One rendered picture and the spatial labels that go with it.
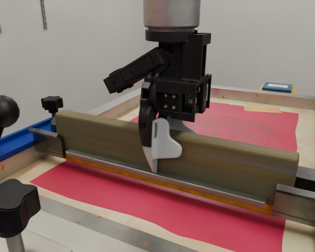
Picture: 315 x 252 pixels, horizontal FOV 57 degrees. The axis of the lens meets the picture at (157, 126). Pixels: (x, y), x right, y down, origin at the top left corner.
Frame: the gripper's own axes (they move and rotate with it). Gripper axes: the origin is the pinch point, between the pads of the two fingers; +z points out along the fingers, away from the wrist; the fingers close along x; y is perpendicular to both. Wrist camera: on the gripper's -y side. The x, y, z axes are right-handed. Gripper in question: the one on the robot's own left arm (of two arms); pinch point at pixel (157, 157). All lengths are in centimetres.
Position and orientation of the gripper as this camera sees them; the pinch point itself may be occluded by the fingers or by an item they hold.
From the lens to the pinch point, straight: 48.0
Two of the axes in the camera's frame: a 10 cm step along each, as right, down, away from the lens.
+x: 4.4, -3.3, 8.3
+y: 9.0, 1.7, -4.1
